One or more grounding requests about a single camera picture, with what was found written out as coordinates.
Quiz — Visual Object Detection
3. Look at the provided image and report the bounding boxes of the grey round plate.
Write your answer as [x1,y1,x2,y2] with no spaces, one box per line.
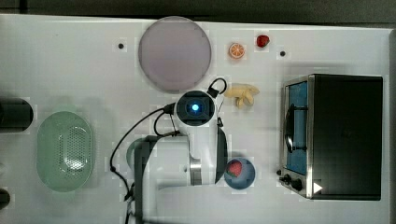
[137,16,212,92]

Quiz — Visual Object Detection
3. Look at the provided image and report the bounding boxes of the yellow banana bunch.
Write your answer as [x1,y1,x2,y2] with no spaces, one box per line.
[224,84,260,108]

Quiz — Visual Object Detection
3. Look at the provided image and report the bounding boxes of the dark grey object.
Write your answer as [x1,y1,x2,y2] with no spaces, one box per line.
[0,189,10,209]

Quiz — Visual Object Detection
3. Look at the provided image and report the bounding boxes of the red strawberry on table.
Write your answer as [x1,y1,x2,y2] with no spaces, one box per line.
[256,35,270,48]

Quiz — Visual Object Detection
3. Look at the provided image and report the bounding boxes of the orange slice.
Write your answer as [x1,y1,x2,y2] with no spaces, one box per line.
[229,43,245,59]

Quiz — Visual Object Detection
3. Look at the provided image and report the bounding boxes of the red strawberry in bowl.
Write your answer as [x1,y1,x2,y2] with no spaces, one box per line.
[226,160,243,177]

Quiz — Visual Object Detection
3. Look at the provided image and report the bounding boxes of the black round pan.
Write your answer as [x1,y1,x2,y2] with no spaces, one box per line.
[0,97,34,133]

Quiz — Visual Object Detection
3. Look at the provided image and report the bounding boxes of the blue bowl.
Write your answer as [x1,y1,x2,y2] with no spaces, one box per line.
[224,158,256,190]

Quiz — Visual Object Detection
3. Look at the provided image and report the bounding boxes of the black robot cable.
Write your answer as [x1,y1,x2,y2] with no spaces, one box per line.
[109,77,228,224]

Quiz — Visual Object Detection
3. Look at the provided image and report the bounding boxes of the silver toaster oven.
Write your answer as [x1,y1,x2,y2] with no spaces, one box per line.
[276,74,383,201]

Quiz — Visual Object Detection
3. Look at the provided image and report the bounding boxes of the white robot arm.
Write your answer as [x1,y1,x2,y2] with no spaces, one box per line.
[130,89,227,224]

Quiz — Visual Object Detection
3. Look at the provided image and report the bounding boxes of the green strainer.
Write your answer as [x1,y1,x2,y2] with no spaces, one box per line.
[36,111,92,192]

